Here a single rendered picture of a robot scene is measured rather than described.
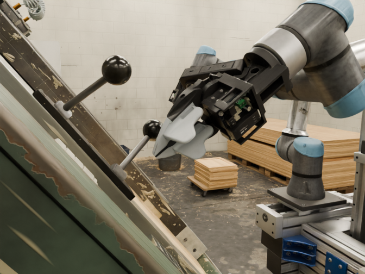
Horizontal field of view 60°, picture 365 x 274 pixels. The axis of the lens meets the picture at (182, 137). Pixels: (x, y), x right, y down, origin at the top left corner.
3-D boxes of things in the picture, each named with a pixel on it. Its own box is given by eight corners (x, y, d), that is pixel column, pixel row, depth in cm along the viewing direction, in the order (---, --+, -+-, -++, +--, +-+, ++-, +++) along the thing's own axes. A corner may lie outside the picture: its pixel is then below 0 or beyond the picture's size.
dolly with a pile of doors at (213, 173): (238, 193, 433) (239, 164, 426) (203, 198, 415) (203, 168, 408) (217, 181, 490) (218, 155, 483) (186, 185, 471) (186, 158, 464)
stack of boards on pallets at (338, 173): (377, 191, 442) (383, 136, 429) (319, 201, 405) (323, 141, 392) (270, 154, 668) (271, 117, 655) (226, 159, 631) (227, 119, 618)
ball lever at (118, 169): (126, 186, 46) (172, 129, 54) (109, 168, 45) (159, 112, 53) (113, 188, 49) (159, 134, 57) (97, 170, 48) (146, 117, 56)
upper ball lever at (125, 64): (58, 132, 43) (134, 79, 39) (38, 110, 42) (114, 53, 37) (69, 120, 46) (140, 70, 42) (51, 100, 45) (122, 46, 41)
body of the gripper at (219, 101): (218, 112, 39) (286, 53, 41) (183, 91, 46) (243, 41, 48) (238, 150, 44) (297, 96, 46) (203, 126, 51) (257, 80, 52)
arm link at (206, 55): (221, 51, 128) (202, 41, 127) (209, 76, 128) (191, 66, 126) (215, 55, 136) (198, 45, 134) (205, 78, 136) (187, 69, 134)
